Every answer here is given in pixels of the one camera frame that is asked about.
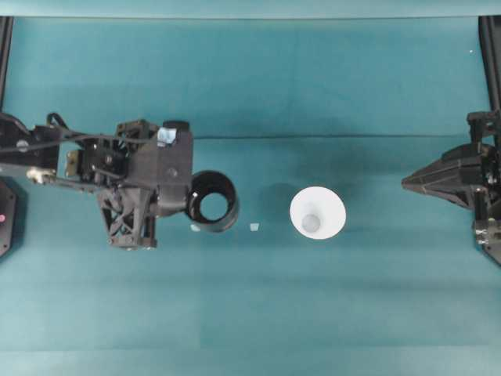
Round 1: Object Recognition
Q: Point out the black cup holder red handle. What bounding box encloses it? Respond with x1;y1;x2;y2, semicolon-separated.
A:
184;169;240;235

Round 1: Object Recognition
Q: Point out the white paper cup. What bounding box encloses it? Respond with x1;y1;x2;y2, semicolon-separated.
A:
288;185;348;240

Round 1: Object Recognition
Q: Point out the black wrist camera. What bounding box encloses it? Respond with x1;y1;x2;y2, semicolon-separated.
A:
128;118;196;217

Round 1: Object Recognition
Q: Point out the thin camera cable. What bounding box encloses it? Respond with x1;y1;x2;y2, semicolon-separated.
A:
0;111;161;154

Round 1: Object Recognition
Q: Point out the black frame post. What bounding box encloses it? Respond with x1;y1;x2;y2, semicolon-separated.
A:
478;15;501;113
0;15;15;113

